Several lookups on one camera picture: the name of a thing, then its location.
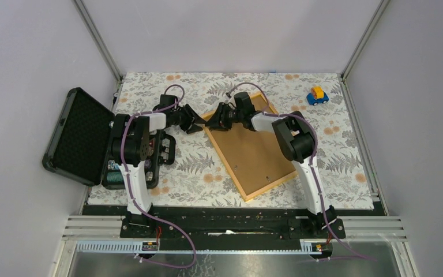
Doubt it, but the floral patterned table mat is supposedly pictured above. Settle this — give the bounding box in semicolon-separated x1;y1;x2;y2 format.
87;72;375;210

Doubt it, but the yellow blue toy car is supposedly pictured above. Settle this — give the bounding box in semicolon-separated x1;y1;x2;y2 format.
306;86;329;106

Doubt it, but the left aluminium corner post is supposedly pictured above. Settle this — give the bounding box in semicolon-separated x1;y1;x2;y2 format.
72;0;123;83

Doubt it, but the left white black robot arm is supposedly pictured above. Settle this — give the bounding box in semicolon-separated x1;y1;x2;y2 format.
108;94;206;237

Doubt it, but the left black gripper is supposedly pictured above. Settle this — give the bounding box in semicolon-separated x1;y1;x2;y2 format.
170;104;207;134

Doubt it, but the aluminium corner post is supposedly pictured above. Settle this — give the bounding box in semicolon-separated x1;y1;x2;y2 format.
72;0;123;83
340;0;391;81

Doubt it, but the right aluminium corner post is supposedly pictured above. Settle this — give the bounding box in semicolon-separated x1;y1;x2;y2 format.
340;0;391;81

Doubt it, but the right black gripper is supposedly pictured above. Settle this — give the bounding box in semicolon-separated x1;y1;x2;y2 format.
205;102;243;132

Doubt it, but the black poker chip case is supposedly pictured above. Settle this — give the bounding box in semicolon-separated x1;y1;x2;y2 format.
42;87;175;190

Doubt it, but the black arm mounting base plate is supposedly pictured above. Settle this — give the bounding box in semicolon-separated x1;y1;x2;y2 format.
82;205;346;252

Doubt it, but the brown cardboard backing board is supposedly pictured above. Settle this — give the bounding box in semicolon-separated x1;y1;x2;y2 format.
204;95;298;199

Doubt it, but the aluminium rail front frame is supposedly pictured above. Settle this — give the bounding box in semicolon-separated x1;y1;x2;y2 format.
62;215;419;276

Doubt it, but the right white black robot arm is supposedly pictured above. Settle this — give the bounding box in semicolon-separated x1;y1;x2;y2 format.
205;92;337;238

